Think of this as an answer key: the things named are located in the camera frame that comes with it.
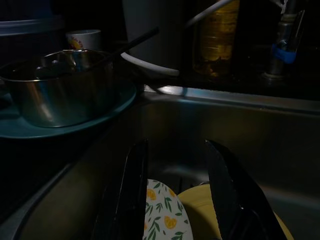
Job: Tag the blue tape wrap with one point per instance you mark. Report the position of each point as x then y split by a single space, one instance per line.
282 53

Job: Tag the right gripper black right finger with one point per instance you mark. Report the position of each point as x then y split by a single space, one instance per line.
225 195

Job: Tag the yellow round plate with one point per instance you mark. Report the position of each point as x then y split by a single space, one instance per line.
197 207

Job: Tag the black long utensil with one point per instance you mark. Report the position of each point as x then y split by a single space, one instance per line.
140 37

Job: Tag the stainless steel pot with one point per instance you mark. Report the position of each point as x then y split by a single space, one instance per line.
62 100

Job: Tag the white lemon print plate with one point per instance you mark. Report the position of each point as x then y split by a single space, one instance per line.
162 212

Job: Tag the yellow cooking oil bottle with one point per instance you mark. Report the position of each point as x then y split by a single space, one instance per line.
217 45

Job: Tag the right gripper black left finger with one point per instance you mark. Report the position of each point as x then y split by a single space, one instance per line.
125 200

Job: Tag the metal sink faucet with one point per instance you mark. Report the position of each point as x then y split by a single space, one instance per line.
277 62

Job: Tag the stainless steel sink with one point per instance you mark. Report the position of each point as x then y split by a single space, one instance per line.
225 120

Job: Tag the white printed mug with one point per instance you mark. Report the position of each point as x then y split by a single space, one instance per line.
87 40

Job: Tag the light blue round plate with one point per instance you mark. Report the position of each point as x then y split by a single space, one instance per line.
25 130

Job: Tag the grey kettle with white base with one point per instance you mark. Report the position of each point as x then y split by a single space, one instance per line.
155 25

